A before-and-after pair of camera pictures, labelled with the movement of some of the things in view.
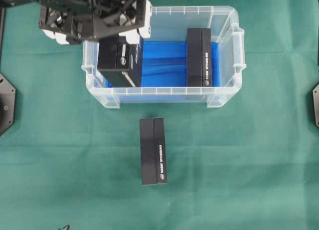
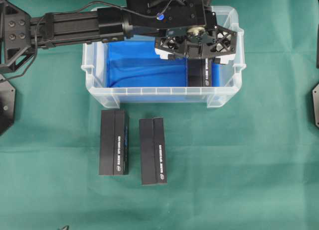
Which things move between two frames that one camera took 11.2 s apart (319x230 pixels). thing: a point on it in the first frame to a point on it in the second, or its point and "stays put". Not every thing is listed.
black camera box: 152,151 stays put
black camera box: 116,54 to 113,149
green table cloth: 70,158 stays put
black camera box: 199,57 stays put
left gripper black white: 86,14 to 198,43
